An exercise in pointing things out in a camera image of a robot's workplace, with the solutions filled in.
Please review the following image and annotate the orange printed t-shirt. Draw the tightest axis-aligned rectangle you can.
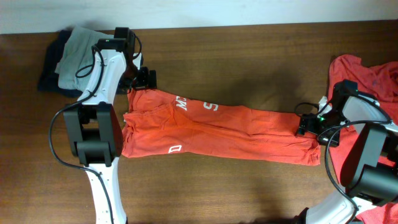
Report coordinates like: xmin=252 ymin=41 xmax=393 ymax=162
xmin=122 ymin=90 xmax=321 ymax=166

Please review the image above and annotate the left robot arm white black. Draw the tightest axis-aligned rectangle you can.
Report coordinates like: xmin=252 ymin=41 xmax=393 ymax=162
xmin=57 ymin=27 xmax=157 ymax=224

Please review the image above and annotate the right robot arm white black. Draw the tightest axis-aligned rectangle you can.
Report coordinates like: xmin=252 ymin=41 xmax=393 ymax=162
xmin=293 ymin=80 xmax=397 ymax=223

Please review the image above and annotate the pink red t-shirt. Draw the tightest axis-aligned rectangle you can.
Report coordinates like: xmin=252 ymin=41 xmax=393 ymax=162
xmin=325 ymin=54 xmax=398 ymax=224

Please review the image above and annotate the grey folded garment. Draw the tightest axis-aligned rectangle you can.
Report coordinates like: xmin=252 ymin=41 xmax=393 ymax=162
xmin=55 ymin=27 xmax=111 ymax=91

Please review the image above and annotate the dark navy folded garment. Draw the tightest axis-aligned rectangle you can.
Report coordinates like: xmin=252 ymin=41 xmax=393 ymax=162
xmin=37 ymin=30 xmax=82 ymax=98

